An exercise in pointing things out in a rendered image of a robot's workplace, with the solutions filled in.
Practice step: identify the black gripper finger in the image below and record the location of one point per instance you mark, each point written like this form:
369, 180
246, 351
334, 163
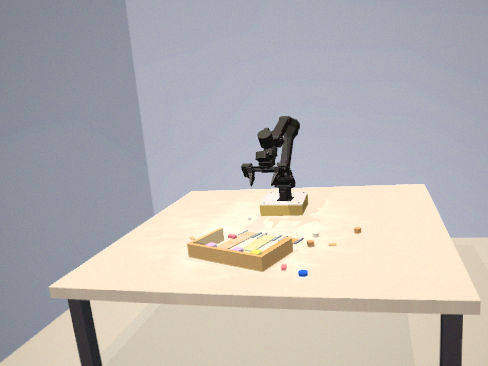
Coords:
278, 174
250, 175

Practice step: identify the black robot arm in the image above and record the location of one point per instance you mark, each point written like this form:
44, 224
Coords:
270, 141

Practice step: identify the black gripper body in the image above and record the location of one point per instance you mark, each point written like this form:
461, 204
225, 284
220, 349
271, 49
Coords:
266, 167

